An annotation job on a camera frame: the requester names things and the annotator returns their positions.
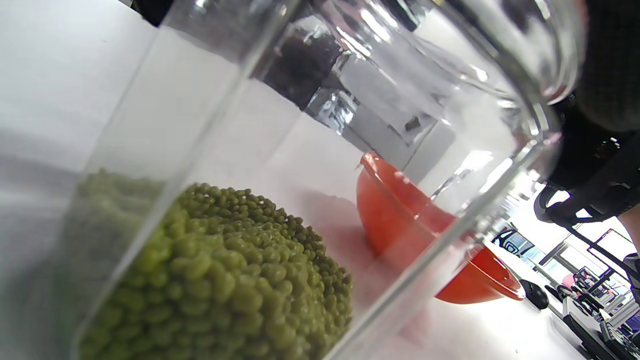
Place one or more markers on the person's right forearm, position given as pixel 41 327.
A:
pixel 632 227

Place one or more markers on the person's left hand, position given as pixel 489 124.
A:
pixel 615 65

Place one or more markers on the orange plastic bowl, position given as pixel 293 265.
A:
pixel 400 225

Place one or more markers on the clear glass jar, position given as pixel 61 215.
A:
pixel 200 100

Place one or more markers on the person's right hand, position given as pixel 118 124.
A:
pixel 585 165

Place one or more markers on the large green mung beans heap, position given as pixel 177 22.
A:
pixel 225 290

